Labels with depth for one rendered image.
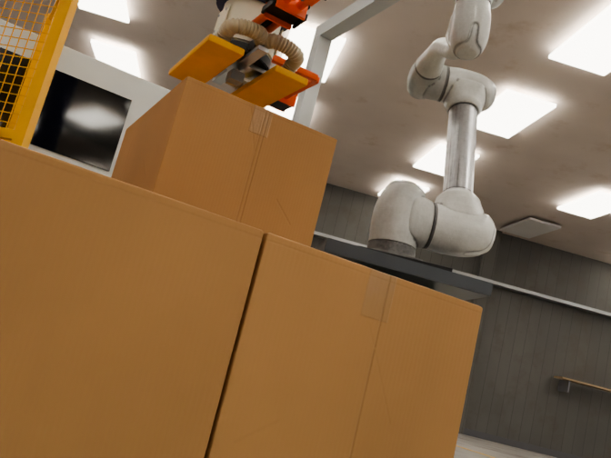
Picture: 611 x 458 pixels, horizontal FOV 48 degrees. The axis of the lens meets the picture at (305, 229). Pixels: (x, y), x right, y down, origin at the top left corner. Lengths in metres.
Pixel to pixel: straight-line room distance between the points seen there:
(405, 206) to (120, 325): 1.45
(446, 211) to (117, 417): 1.55
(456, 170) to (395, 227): 0.34
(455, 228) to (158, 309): 1.47
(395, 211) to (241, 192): 0.72
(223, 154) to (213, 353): 0.76
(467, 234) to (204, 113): 1.00
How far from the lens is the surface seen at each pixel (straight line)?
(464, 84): 2.59
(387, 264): 1.95
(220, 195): 1.57
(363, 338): 1.01
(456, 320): 1.11
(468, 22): 2.05
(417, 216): 2.19
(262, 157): 1.62
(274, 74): 1.86
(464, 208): 2.26
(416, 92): 2.62
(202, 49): 1.85
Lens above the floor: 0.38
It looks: 11 degrees up
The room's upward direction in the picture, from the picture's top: 14 degrees clockwise
